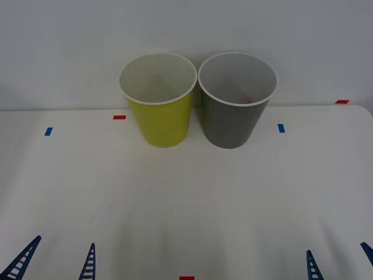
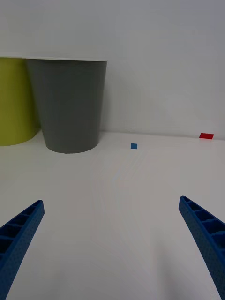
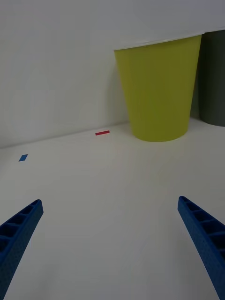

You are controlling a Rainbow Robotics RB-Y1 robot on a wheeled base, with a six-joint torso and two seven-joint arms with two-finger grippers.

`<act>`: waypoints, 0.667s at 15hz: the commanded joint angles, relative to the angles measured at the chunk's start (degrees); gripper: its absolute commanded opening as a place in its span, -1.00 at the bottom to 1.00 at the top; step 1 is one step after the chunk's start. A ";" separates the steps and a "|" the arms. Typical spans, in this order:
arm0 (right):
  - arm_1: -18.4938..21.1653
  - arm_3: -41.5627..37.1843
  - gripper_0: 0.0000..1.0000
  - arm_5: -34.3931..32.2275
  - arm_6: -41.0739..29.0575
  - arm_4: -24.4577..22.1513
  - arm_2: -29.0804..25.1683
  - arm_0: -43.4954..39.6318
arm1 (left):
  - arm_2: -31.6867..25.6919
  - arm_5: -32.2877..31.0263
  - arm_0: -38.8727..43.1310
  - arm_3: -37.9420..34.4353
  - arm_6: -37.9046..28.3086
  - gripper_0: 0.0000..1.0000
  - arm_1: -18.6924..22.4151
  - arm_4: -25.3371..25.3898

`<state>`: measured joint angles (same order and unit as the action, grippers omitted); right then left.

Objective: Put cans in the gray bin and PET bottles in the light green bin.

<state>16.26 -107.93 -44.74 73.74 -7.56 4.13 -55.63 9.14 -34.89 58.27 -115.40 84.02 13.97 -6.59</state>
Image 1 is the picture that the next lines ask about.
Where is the grey plastic bin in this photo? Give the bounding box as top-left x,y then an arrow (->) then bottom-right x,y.
197,51 -> 279,149

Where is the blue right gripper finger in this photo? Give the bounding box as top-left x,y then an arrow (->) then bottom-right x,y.
360,241 -> 373,259
305,249 -> 323,280

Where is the yellow-green plastic bin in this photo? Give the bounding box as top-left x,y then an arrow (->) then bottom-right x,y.
118,51 -> 198,148

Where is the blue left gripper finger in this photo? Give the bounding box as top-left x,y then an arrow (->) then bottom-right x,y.
77,242 -> 96,280
0,234 -> 42,280

